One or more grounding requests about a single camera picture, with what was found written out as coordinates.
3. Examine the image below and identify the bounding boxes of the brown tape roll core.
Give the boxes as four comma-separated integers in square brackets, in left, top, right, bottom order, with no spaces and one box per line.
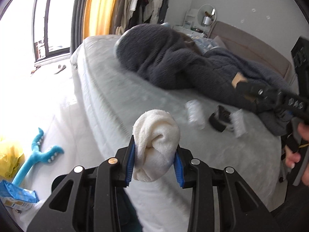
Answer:
[232,72,255,102]

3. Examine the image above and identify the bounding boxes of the white towel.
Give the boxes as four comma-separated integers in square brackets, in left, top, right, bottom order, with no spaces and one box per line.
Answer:
[132,109,180,182]

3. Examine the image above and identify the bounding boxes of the person's right hand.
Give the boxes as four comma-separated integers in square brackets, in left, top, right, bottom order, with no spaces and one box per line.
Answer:
[284,119,308,186]

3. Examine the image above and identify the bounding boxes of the blue plush toy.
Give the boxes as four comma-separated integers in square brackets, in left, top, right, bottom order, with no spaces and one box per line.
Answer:
[12,128,65,186]

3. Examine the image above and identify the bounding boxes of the blue snack bag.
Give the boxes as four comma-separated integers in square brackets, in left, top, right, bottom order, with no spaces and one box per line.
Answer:
[0,180,39,212]

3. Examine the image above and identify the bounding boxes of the beige padded headboard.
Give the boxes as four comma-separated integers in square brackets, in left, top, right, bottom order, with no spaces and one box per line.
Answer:
[208,21,296,85]

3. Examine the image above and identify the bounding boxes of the yellow plastic bag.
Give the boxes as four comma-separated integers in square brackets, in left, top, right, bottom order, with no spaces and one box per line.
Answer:
[0,137,25,181]

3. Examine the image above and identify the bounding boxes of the grey pillow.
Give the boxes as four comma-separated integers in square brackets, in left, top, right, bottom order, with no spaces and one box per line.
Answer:
[213,36,228,49]

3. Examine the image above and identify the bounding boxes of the blue white patterned duvet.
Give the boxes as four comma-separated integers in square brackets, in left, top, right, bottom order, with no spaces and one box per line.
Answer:
[157,23,220,56]

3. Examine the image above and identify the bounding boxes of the bed with grey sheet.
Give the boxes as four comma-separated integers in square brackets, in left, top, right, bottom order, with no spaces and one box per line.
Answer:
[70,34,283,232]

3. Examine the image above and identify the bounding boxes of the round white vanity mirror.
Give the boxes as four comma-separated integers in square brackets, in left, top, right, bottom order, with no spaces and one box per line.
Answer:
[196,4,217,27]

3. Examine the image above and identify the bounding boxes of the white dresser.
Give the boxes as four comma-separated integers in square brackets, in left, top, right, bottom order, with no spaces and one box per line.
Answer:
[173,9,208,37]

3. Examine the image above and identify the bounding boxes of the grey slipper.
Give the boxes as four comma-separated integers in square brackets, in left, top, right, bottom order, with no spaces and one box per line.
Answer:
[55,65,66,74]

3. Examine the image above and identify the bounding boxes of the dark grey fleece blanket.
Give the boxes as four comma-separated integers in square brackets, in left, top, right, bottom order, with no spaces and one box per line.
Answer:
[115,24,292,136]

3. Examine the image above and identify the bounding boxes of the grey curtain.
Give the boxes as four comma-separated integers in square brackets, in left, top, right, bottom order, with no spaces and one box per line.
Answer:
[70,0,86,55]

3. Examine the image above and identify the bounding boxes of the clothes rack with garments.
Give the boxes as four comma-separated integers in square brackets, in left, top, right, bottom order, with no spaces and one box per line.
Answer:
[108,0,169,35]

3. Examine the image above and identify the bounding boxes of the black framed window door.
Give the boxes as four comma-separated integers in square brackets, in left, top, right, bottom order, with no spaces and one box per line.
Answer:
[32,0,74,62]

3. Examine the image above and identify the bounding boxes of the yellow curtain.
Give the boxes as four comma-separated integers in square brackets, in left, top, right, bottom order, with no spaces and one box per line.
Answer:
[82,0,116,39]

